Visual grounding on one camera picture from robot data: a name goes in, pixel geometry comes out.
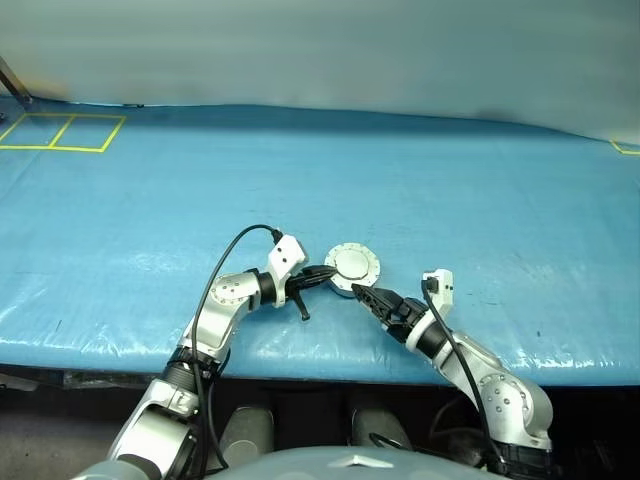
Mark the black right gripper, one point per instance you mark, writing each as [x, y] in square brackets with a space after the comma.
[411, 315]

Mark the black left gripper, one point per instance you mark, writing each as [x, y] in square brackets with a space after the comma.
[296, 295]

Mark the round silver motor lid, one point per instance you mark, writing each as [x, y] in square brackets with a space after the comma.
[355, 262]

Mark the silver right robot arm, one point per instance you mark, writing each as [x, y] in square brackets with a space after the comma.
[510, 400]

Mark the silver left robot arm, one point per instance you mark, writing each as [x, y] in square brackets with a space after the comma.
[220, 320]

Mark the blue plastic table cover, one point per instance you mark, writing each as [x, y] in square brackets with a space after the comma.
[300, 165]

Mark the grey rounded cylinder shape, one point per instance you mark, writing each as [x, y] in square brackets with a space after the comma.
[247, 430]
[377, 427]

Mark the grey robot torso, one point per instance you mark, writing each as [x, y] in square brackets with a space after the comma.
[300, 467]

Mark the yellow tape corner mark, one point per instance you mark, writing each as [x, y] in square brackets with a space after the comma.
[622, 148]

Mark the yellow tape double square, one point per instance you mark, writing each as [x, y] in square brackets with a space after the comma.
[50, 148]

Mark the metal stand leg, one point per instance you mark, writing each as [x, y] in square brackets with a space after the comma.
[12, 80]

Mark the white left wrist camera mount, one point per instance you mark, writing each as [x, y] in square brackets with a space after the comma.
[285, 252]

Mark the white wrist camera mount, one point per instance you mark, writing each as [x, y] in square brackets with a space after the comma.
[445, 290]
[285, 252]

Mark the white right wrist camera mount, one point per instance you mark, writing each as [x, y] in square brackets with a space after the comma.
[445, 290]

